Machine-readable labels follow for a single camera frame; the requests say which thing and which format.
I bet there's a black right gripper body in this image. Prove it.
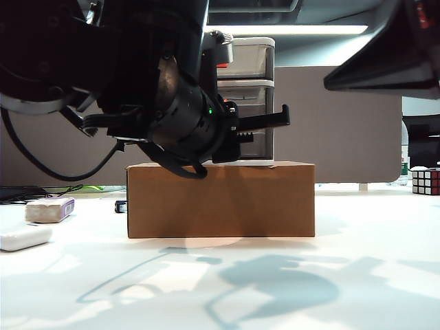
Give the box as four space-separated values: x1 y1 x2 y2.
400 0 440 87

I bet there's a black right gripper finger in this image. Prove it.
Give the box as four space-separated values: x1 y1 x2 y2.
323 0 440 100

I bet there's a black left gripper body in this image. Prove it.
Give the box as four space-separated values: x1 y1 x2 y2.
211 98 241 164

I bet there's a clear bottom drawer orange handle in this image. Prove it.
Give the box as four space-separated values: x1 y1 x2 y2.
239 129 268 160

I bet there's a clear drawer orange handle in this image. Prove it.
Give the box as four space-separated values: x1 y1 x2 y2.
217 85 268 120
219 44 268 78
239 129 268 160

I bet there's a brown cardboard box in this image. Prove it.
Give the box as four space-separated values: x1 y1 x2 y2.
126 162 316 239

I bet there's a black monitor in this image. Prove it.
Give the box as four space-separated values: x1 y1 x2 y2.
401 115 440 169

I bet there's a clear bottle with label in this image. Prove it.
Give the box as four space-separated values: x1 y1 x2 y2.
399 151 413 187

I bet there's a black Rubik's cube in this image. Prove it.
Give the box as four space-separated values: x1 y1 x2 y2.
411 168 440 197

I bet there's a white block purple label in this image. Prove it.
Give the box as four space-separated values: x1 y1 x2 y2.
24 197 76 224

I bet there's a white flat bar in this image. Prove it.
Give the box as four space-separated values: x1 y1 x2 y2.
0 226 53 252

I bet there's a white plastic drawer cabinet frame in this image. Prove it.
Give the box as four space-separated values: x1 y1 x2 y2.
206 36 276 163

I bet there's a clear middle drawer orange handle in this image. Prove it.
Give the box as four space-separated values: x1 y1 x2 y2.
217 85 268 120

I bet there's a black looped wrist cable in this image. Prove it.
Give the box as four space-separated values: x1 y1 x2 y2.
137 140 208 179

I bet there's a clear top drawer orange handle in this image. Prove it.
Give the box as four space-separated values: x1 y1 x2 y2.
219 44 268 78

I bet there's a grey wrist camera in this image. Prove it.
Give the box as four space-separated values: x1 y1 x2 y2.
202 30 235 68

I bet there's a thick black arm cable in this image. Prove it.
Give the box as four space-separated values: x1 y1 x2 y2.
0 106 124 182

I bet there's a black cable pile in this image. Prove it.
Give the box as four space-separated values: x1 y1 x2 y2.
0 184 83 206

